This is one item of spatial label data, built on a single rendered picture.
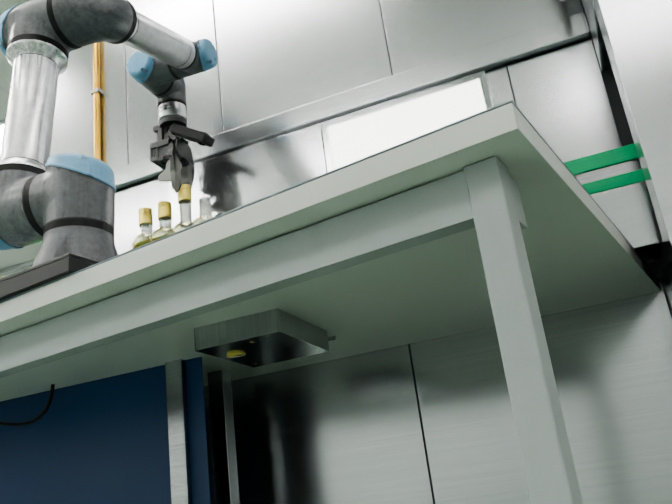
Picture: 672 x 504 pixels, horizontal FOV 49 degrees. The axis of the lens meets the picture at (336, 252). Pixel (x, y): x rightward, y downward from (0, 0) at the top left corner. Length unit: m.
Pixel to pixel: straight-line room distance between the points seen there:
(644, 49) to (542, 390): 0.79
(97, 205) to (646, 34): 0.98
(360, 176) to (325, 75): 1.18
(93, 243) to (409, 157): 0.62
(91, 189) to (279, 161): 0.73
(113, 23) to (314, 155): 0.60
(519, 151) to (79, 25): 0.99
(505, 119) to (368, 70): 1.20
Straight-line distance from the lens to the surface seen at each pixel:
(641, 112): 1.36
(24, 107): 1.52
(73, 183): 1.32
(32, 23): 1.62
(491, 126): 0.81
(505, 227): 0.81
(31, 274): 1.22
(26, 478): 1.83
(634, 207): 1.47
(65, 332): 1.22
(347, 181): 0.87
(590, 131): 1.77
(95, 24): 1.59
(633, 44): 1.42
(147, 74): 1.94
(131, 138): 2.28
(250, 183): 1.95
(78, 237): 1.27
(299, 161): 1.91
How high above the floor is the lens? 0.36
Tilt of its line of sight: 20 degrees up
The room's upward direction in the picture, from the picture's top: 7 degrees counter-clockwise
